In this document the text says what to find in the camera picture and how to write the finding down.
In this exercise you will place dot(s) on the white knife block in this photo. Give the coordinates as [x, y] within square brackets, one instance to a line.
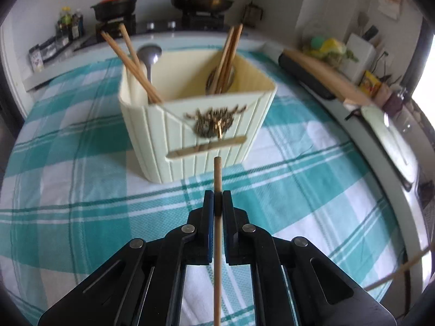
[358, 54]

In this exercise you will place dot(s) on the dark glass jug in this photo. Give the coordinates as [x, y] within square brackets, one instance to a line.
[253, 15]

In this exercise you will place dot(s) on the green plate with fork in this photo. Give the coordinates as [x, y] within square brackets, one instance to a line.
[390, 142]

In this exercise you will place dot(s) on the white seasoning jar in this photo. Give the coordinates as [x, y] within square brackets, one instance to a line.
[36, 60]

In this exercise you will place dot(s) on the yellow-capped oil bottle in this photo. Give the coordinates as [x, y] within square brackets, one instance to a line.
[64, 23]

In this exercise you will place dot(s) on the black glass gas hob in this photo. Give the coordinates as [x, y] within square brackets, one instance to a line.
[159, 25]

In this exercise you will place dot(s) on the dark sauce bottle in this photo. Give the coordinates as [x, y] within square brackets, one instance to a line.
[76, 27]

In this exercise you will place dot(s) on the yellow packet box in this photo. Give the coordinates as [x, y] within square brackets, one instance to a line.
[369, 83]

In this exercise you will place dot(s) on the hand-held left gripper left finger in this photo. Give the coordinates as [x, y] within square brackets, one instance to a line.
[209, 234]

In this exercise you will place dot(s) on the cream ribbed utensil holder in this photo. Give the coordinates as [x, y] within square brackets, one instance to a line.
[153, 142]

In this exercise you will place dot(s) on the silver metal spoon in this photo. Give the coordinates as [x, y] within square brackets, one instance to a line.
[231, 74]
[149, 54]

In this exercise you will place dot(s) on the purple cup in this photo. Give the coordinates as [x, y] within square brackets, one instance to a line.
[395, 105]

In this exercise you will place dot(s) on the black clay pot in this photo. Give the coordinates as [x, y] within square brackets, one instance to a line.
[115, 8]

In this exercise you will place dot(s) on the window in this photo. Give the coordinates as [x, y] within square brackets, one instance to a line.
[424, 68]

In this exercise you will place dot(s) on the white wall socket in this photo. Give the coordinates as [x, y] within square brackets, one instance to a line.
[384, 57]

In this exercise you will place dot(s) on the yellow green plastic bags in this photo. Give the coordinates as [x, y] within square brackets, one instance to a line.
[328, 47]

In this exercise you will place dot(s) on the long wooden chopstick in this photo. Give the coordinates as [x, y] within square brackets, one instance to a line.
[217, 176]
[401, 266]
[131, 44]
[232, 41]
[125, 61]
[228, 42]
[236, 40]

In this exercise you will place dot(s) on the pink cup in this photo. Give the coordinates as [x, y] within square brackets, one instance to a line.
[382, 94]

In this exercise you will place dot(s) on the wooden cutting board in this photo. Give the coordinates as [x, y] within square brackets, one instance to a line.
[333, 78]

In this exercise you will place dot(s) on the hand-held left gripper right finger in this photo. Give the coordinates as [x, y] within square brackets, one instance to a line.
[228, 234]

